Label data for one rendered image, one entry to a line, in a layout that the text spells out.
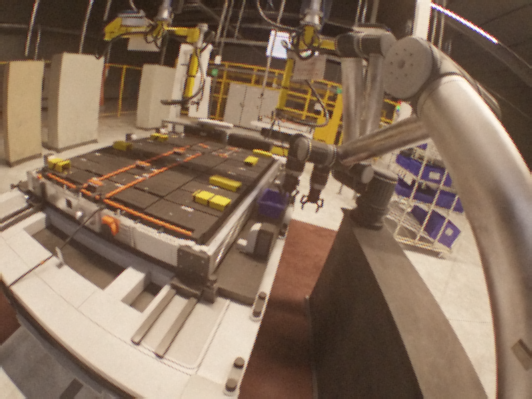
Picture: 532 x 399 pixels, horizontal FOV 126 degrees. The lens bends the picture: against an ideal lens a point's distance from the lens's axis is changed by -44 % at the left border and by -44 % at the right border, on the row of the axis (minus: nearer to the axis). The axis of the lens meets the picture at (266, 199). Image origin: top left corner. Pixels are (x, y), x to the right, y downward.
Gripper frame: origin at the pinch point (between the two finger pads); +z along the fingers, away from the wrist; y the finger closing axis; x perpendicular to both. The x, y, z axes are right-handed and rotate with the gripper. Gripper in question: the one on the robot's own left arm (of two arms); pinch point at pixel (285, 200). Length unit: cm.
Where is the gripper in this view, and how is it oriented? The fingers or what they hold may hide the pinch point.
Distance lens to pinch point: 139.3
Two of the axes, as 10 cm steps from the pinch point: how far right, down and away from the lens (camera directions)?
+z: -2.1, 9.0, 3.9
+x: -2.1, 3.5, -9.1
